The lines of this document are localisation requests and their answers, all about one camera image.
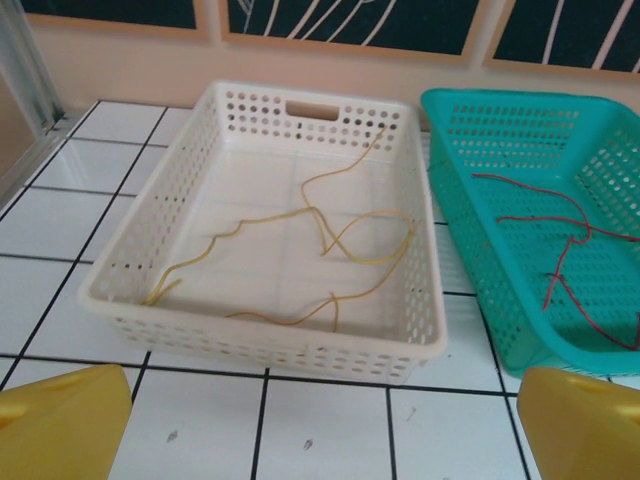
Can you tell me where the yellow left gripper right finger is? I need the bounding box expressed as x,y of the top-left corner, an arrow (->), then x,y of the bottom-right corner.
516,366 -> 640,480

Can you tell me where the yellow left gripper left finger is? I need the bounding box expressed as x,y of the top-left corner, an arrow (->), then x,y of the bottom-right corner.
0,364 -> 133,480

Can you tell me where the teal perforated plastic basket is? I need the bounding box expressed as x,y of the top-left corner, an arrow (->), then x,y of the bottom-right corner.
419,87 -> 640,384

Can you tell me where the aluminium frame post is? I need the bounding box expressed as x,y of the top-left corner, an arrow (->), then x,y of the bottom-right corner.
0,0 -> 66,134

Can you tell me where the aluminium side rail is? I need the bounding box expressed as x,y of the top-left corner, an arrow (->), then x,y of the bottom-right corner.
0,112 -> 71,204

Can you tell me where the yellow wire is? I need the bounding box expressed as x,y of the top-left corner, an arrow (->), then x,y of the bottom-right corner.
319,209 -> 417,266
225,234 -> 416,334
144,127 -> 389,306

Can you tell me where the red wire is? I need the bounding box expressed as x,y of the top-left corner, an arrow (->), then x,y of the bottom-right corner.
544,272 -> 640,351
471,172 -> 594,309
497,214 -> 640,244

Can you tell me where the white perforated plastic basket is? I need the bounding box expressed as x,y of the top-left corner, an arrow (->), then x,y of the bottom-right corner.
77,79 -> 449,386

